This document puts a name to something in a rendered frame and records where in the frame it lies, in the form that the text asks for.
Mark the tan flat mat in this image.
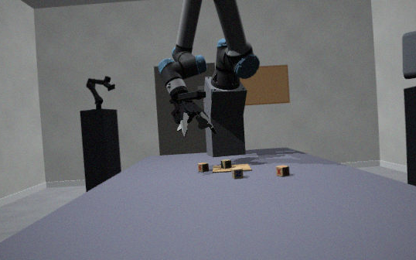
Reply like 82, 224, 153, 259
213, 164, 252, 173

